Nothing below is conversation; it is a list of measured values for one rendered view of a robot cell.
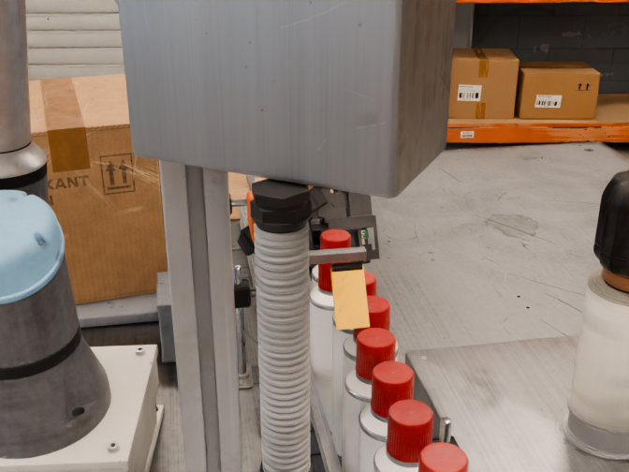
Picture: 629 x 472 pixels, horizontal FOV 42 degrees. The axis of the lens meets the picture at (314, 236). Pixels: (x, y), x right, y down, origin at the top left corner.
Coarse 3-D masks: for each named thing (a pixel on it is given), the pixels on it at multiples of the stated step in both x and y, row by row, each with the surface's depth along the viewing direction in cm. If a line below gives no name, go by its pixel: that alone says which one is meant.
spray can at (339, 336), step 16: (368, 272) 80; (368, 288) 77; (336, 336) 80; (336, 352) 81; (336, 368) 81; (336, 384) 82; (336, 400) 83; (336, 416) 84; (336, 432) 84; (336, 448) 85
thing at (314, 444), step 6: (312, 432) 90; (312, 438) 89; (312, 444) 88; (312, 450) 87; (318, 450) 87; (312, 456) 86; (318, 456) 86; (312, 462) 85; (318, 462) 85; (318, 468) 84; (324, 468) 84
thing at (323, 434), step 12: (252, 180) 137; (312, 372) 86; (312, 384) 84; (312, 396) 82; (312, 408) 80; (312, 420) 80; (324, 420) 78; (324, 432) 77; (324, 444) 75; (324, 456) 74; (336, 456) 74; (336, 468) 72
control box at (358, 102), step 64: (128, 0) 45; (192, 0) 43; (256, 0) 42; (320, 0) 40; (384, 0) 39; (448, 0) 45; (128, 64) 47; (192, 64) 45; (256, 64) 43; (320, 64) 42; (384, 64) 40; (448, 64) 47; (192, 128) 47; (256, 128) 45; (320, 128) 43; (384, 128) 41; (384, 192) 43
